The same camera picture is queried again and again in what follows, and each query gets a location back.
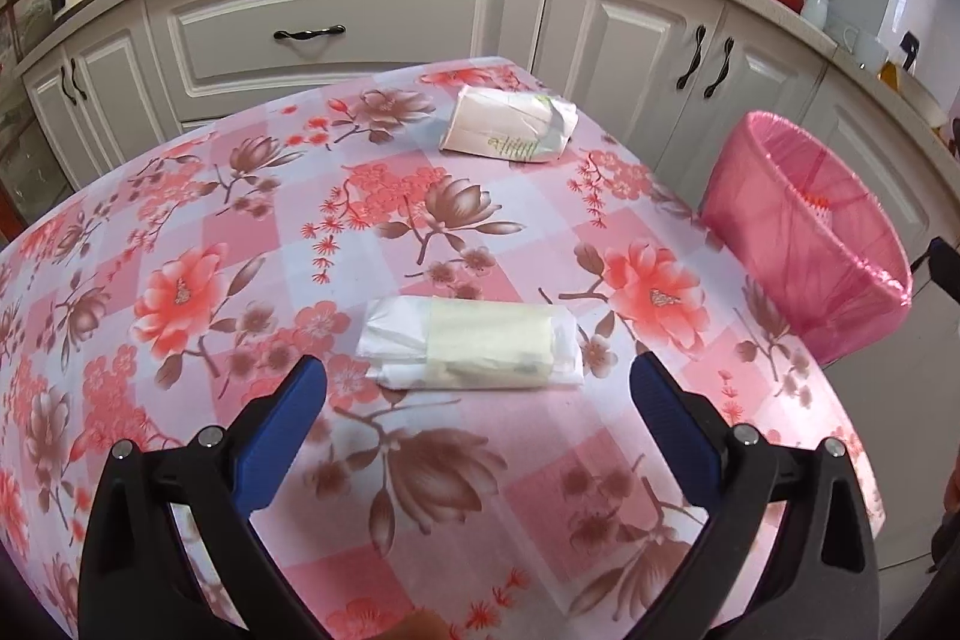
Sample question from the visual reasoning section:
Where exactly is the cream paper packet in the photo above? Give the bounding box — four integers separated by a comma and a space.
439, 83, 578, 165

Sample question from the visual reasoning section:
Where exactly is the white packet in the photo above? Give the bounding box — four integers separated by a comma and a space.
356, 295, 584, 392

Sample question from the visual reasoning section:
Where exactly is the pink trash bin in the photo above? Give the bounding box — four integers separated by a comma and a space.
700, 111, 914, 365

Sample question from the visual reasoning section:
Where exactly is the white mug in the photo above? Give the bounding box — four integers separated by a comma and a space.
844, 26, 890, 71

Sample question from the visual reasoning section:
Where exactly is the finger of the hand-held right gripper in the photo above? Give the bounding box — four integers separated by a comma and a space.
928, 237, 960, 304

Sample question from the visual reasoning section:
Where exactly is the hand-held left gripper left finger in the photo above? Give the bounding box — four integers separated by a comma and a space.
79, 355, 329, 640

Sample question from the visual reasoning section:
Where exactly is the person's left hand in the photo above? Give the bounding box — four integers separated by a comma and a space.
390, 608, 451, 640

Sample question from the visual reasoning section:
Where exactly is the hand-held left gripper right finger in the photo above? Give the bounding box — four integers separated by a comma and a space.
630, 351, 880, 640

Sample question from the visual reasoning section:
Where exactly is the pink floral tablecloth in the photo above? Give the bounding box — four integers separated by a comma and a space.
0, 56, 886, 640

